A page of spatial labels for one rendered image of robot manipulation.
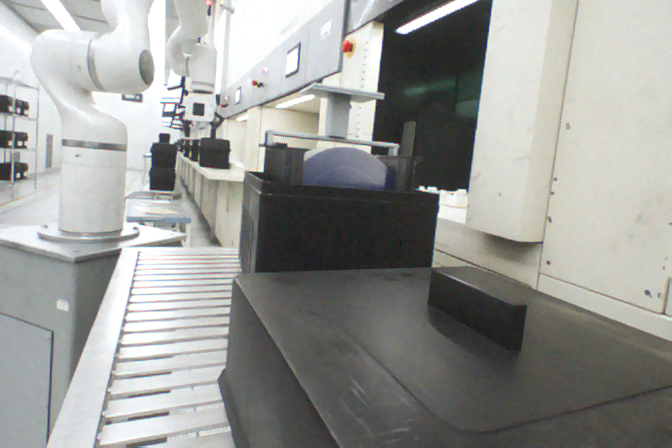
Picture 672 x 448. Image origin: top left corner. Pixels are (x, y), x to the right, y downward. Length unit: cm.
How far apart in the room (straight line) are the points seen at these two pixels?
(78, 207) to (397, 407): 83
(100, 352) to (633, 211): 64
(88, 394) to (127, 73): 65
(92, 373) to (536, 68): 67
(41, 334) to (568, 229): 92
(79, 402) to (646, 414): 37
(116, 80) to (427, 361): 82
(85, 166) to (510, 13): 84
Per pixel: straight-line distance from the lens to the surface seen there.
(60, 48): 99
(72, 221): 97
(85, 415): 39
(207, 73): 152
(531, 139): 68
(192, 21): 144
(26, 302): 97
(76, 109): 96
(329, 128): 68
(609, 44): 71
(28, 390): 102
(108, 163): 95
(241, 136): 422
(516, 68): 73
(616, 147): 66
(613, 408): 26
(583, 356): 31
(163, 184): 471
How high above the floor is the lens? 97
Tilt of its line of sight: 5 degrees down
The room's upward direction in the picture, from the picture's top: 5 degrees clockwise
